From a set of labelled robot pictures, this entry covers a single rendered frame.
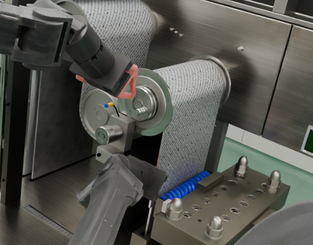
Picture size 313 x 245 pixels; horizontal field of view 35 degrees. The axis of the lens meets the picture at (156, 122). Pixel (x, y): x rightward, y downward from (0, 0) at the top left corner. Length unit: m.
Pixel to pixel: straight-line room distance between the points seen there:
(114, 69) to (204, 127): 0.42
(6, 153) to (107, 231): 0.57
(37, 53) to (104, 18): 0.46
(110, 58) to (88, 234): 0.31
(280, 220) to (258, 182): 1.09
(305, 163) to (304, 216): 3.65
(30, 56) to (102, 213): 0.25
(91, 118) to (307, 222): 0.99
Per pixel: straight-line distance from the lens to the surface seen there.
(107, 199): 0.76
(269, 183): 1.31
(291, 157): 3.90
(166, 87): 1.01
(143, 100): 1.02
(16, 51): 0.73
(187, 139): 1.14
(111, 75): 0.83
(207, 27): 1.33
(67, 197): 1.33
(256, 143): 3.98
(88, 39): 0.78
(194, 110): 1.12
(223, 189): 1.25
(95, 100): 1.15
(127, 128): 1.05
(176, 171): 1.16
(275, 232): 0.23
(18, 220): 1.24
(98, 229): 0.68
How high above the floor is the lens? 1.62
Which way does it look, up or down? 23 degrees down
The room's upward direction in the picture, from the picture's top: 11 degrees clockwise
